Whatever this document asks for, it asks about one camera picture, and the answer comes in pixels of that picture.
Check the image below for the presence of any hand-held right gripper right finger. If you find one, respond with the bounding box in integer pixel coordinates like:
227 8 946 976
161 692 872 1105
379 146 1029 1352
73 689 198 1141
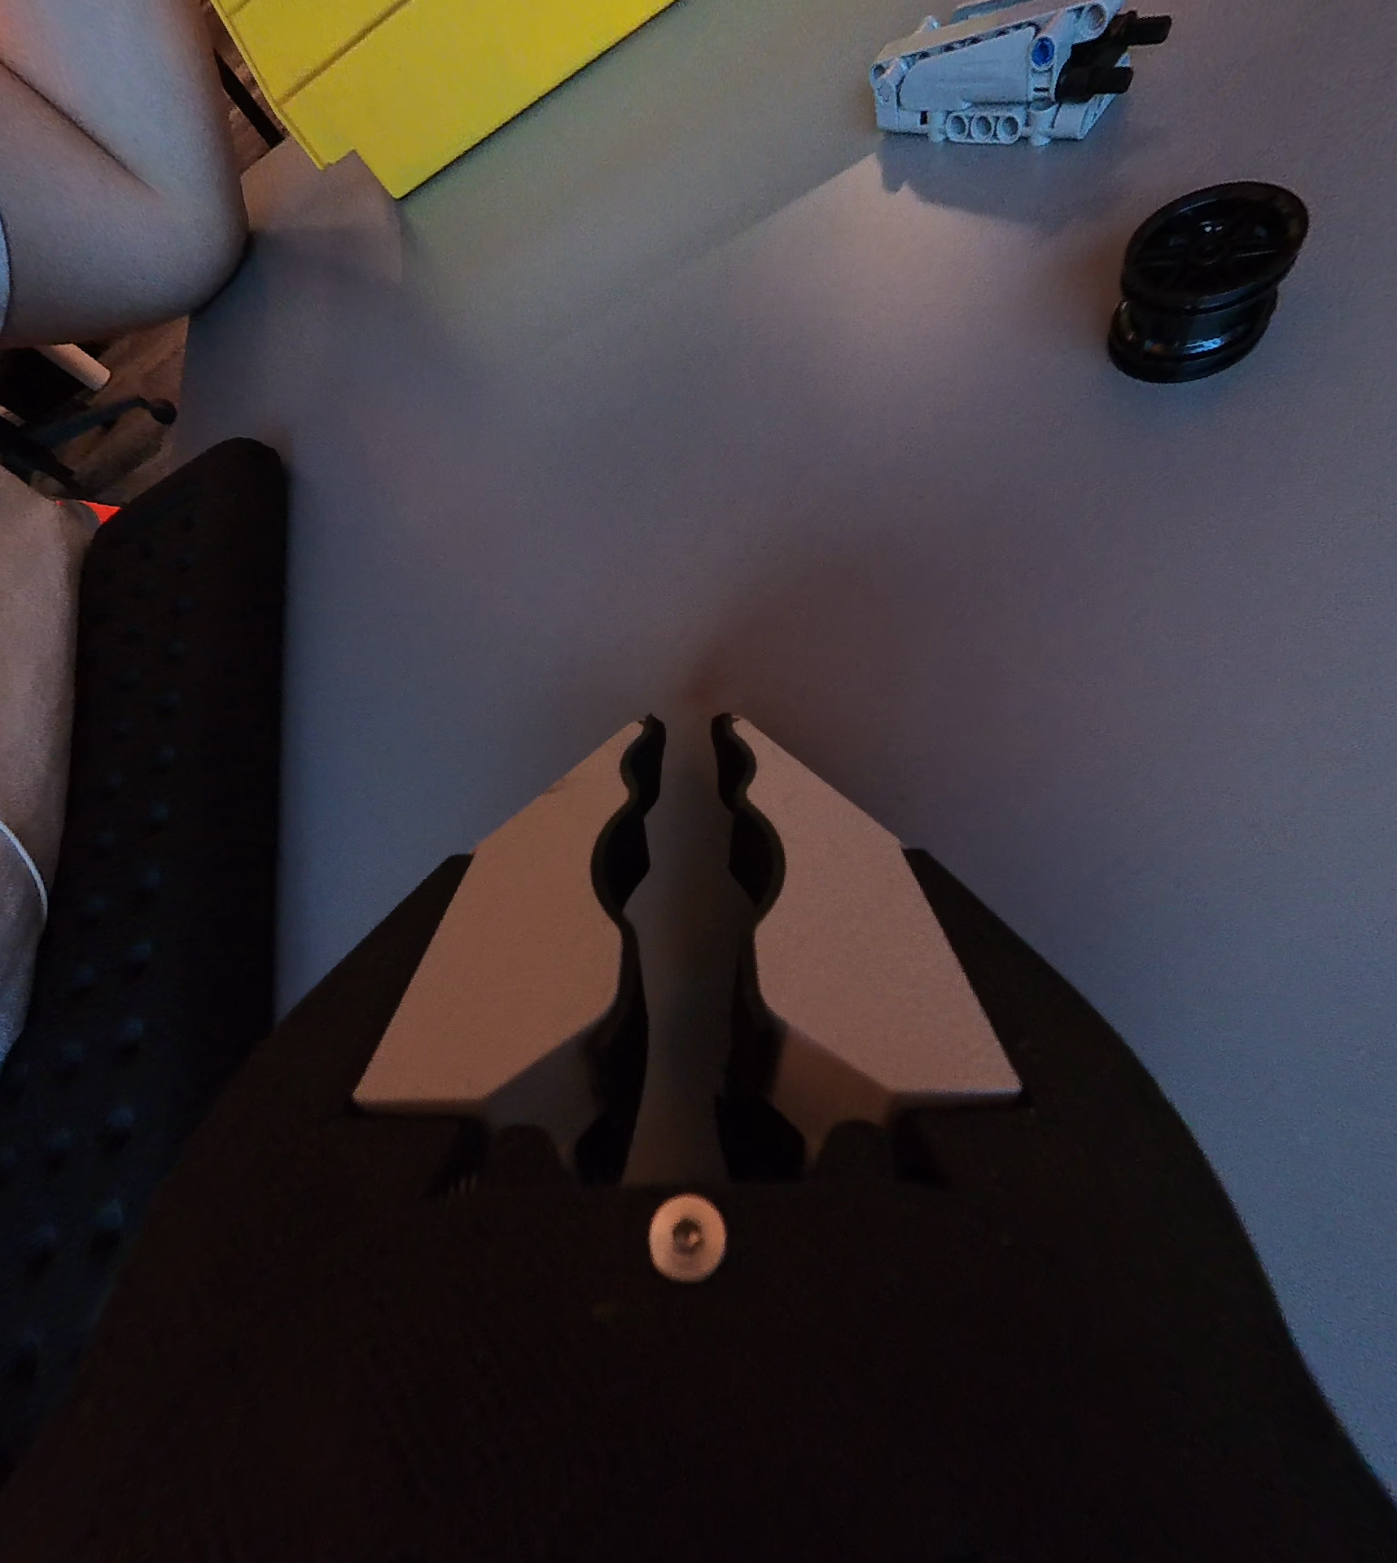
709 716 1025 1181

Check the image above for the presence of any black office chair base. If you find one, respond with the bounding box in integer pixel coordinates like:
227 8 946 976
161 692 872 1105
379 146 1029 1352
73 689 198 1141
0 347 182 491

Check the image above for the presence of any yellow plastic bin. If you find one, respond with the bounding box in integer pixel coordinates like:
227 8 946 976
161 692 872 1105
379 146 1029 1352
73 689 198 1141
212 0 680 199

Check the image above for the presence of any grey toy brick assembly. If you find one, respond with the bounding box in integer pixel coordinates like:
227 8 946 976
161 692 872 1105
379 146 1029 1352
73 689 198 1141
868 0 1174 147

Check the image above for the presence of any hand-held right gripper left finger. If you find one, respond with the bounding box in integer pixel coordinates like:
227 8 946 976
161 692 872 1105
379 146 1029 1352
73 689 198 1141
351 716 666 1181

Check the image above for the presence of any black toy wheel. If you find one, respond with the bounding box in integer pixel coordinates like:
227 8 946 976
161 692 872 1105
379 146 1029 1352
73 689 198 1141
1106 181 1310 389

